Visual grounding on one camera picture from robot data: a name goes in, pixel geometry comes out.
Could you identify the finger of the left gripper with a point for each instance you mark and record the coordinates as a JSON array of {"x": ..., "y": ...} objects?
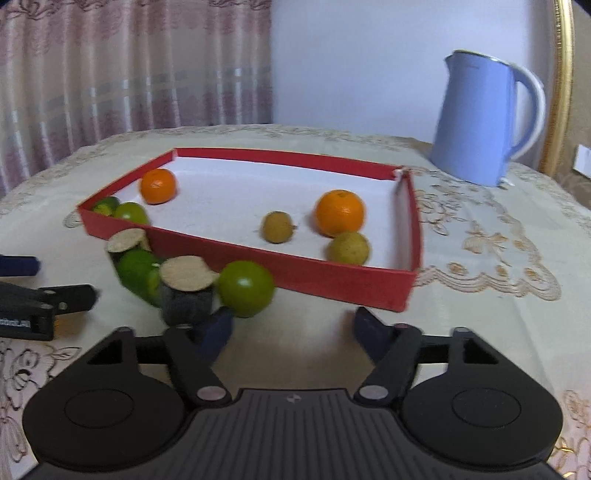
[
  {"x": 20, "y": 302},
  {"x": 19, "y": 266}
]

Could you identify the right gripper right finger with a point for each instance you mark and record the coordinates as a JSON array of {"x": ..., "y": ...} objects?
[{"x": 394, "y": 351}]

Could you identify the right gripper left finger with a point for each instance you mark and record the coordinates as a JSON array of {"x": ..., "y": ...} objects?
[{"x": 190, "y": 354}]

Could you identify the green cucumber piece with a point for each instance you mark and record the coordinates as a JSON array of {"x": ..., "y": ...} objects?
[{"x": 138, "y": 272}]

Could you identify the dark log piece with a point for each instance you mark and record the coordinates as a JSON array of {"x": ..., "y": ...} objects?
[
  {"x": 126, "y": 240},
  {"x": 186, "y": 290}
]

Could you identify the dark green avocado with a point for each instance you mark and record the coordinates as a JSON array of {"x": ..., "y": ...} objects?
[{"x": 106, "y": 206}]

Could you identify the green lime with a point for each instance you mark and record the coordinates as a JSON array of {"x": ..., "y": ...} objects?
[{"x": 245, "y": 287}]

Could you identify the green tomato-like fruit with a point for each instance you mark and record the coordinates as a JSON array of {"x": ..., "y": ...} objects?
[{"x": 133, "y": 212}]

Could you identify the yellow-green round fruit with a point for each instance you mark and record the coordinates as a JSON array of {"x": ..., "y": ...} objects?
[{"x": 350, "y": 248}]

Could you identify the small orange mandarin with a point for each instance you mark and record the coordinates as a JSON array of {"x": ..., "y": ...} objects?
[{"x": 158, "y": 186}]

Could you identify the large orange mandarin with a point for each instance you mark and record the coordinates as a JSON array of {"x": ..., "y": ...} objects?
[{"x": 339, "y": 211}]

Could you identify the small brown longan fruit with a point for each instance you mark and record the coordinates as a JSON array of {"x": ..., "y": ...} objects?
[{"x": 277, "y": 227}]

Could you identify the red shallow box tray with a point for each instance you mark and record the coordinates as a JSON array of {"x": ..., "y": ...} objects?
[{"x": 223, "y": 195}]

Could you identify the cream embroidered tablecloth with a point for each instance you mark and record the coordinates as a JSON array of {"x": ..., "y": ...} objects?
[{"x": 512, "y": 264}]

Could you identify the pink patterned curtain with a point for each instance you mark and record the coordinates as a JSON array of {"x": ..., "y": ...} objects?
[{"x": 76, "y": 72}]

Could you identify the light blue electric kettle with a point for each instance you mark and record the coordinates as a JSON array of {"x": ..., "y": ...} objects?
[{"x": 474, "y": 138}]

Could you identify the white wall switch panel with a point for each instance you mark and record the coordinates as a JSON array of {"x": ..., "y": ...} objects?
[{"x": 582, "y": 161}]

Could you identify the gold wall frame moulding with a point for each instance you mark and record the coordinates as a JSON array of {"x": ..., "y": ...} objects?
[{"x": 558, "y": 148}]

